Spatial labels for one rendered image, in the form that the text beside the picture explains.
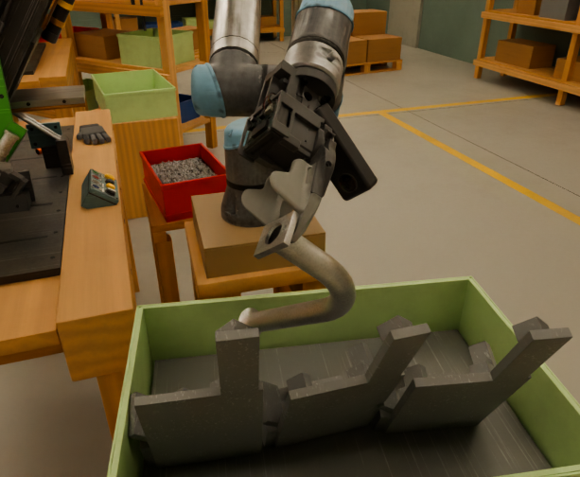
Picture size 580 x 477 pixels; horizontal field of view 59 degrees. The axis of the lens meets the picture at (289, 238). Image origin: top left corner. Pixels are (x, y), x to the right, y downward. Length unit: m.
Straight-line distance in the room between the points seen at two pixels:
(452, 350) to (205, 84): 0.64
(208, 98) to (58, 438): 1.57
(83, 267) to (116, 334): 0.20
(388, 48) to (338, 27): 7.09
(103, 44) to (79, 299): 3.65
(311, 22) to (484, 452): 0.65
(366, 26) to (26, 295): 7.19
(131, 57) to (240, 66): 3.58
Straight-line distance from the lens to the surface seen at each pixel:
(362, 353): 0.72
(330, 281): 0.56
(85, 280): 1.14
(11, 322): 1.12
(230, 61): 0.78
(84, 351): 1.09
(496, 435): 0.90
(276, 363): 0.95
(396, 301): 0.98
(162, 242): 1.57
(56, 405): 2.22
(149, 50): 4.20
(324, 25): 0.68
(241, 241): 1.15
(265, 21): 10.38
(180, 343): 0.97
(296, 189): 0.53
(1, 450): 2.14
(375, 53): 7.66
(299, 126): 0.57
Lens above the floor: 1.49
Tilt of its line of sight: 29 degrees down
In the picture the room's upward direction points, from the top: straight up
